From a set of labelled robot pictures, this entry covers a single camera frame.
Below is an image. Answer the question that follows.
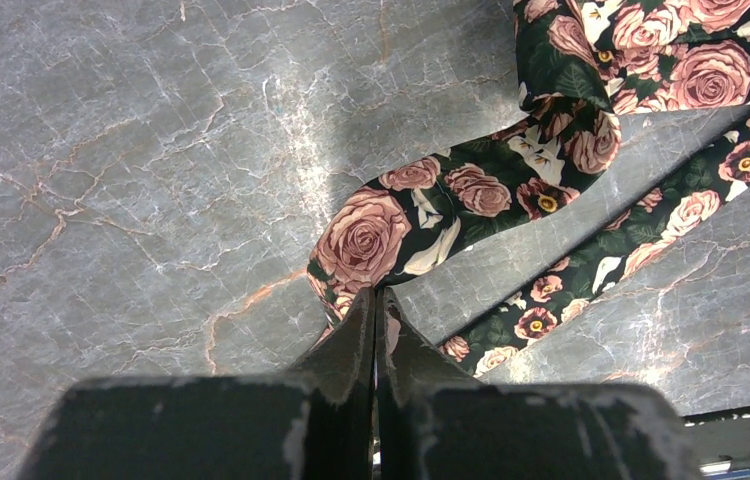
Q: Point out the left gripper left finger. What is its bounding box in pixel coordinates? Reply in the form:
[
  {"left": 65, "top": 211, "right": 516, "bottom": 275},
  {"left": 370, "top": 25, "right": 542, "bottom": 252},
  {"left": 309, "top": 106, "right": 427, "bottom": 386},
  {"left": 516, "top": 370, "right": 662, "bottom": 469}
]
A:
[{"left": 20, "top": 290, "right": 375, "bottom": 479}]

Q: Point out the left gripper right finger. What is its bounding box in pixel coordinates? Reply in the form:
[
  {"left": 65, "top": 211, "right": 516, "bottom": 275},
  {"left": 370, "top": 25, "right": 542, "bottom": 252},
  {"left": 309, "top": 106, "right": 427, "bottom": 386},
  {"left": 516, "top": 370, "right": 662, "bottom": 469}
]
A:
[{"left": 376, "top": 289, "right": 701, "bottom": 479}]

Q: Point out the black pink rose tie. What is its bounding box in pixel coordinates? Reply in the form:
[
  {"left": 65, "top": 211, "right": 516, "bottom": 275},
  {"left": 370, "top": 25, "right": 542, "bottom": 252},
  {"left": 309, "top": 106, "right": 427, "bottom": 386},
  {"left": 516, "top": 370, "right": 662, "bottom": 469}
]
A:
[{"left": 307, "top": 1, "right": 750, "bottom": 377}]

